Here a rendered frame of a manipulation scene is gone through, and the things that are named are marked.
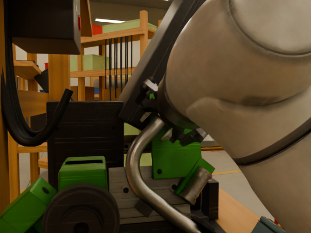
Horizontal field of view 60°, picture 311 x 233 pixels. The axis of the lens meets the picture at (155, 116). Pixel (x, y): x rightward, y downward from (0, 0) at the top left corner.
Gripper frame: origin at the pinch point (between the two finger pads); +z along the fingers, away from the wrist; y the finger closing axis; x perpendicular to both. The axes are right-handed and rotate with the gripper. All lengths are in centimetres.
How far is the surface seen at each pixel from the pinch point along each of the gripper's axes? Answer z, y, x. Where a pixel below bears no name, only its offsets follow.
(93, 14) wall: 798, 394, -345
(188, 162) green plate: 4.5, -11.0, 0.5
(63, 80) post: 74, 45, -4
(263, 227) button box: 7.4, -35.2, -1.1
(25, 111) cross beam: 37, 33, 17
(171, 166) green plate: 4.5, -8.7, 3.9
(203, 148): 16.9, -14.5, -8.4
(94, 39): 280, 129, -102
